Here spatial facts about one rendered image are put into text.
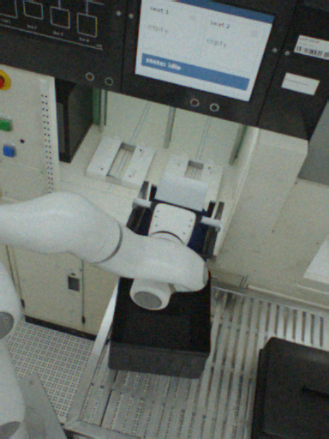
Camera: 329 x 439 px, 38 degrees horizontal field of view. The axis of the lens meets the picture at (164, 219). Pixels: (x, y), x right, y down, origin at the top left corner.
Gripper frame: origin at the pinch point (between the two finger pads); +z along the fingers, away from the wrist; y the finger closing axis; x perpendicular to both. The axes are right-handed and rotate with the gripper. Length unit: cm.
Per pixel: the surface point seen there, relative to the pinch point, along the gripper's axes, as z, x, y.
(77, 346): 10, -125, -31
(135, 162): 45, -35, -22
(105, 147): 49, -35, -35
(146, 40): 14.9, 31.1, -16.5
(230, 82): 15.1, 25.9, 4.2
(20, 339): 6, -126, -58
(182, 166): 50, -35, -5
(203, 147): 68, -38, 1
